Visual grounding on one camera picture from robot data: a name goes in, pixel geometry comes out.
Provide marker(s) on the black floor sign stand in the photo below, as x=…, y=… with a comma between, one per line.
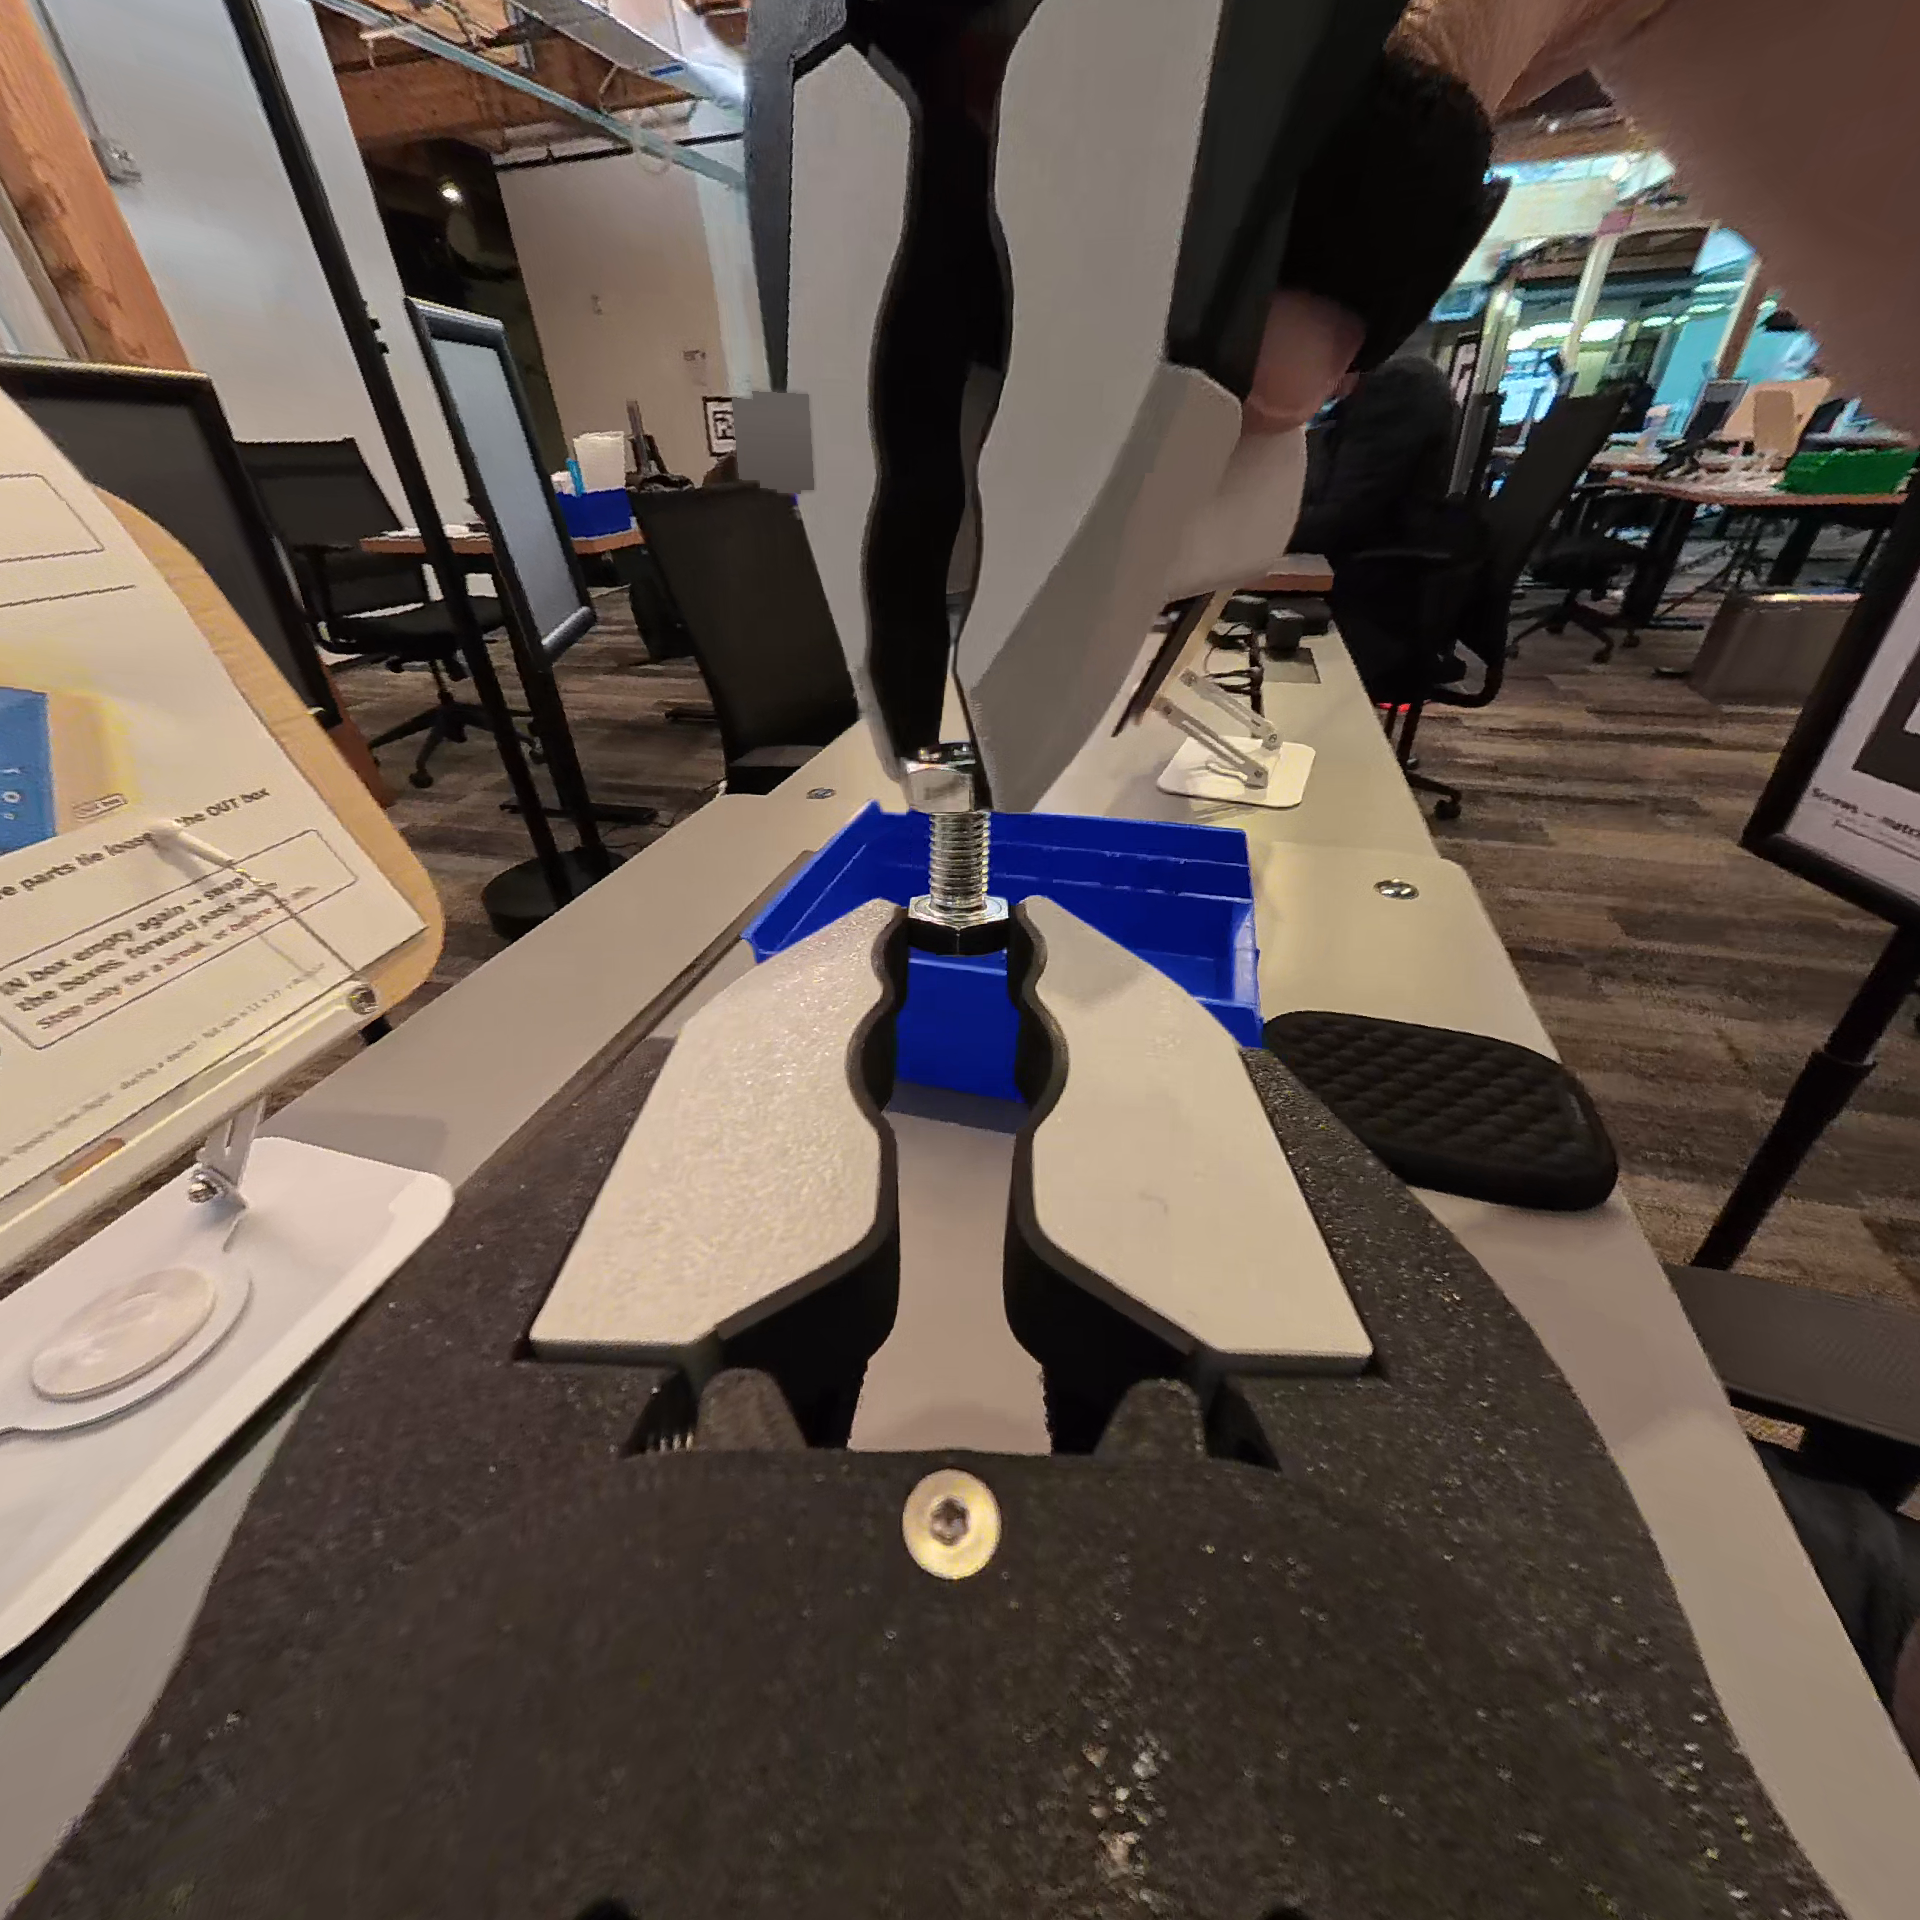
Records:
x=502, y=480

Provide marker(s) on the white paper roll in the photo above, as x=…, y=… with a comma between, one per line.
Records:
x=603, y=463

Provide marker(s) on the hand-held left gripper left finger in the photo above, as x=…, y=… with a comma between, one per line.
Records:
x=719, y=1184

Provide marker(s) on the laminated instruction poster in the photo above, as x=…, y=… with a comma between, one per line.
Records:
x=148, y=839

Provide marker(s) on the small white phone stand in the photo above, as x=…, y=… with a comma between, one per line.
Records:
x=1230, y=755

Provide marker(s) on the black power adapter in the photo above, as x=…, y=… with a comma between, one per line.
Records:
x=1281, y=632

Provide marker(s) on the silver hex nut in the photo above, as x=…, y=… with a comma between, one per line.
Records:
x=963, y=912

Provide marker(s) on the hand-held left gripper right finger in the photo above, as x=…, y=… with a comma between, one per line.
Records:
x=1183, y=1184

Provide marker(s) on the silver hex bolt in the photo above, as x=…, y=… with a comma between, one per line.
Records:
x=963, y=852

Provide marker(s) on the green plastic bin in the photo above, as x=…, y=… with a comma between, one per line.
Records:
x=1846, y=471

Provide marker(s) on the person's right hand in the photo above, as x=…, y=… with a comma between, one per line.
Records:
x=1563, y=76

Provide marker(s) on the grey metal box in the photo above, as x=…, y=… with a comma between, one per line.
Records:
x=1776, y=645

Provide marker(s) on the white metal stand base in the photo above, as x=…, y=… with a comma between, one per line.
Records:
x=301, y=1290

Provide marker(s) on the black mesh office chair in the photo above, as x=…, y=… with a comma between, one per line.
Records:
x=1799, y=1348

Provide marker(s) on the black rolling sign stand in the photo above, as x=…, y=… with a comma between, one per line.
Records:
x=1792, y=1110

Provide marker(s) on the wooden office desk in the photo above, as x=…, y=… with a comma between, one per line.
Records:
x=1724, y=493

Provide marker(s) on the blue plastic bin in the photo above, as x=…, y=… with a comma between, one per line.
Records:
x=600, y=515
x=1142, y=900

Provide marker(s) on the black textured wrist pad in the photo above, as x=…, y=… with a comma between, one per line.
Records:
x=1440, y=1110

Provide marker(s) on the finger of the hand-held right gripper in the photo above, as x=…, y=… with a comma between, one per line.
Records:
x=840, y=375
x=1079, y=375

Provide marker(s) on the black framed marker sign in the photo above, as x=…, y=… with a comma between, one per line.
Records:
x=1860, y=722

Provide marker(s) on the black framed board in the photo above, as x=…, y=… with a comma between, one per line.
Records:
x=167, y=493

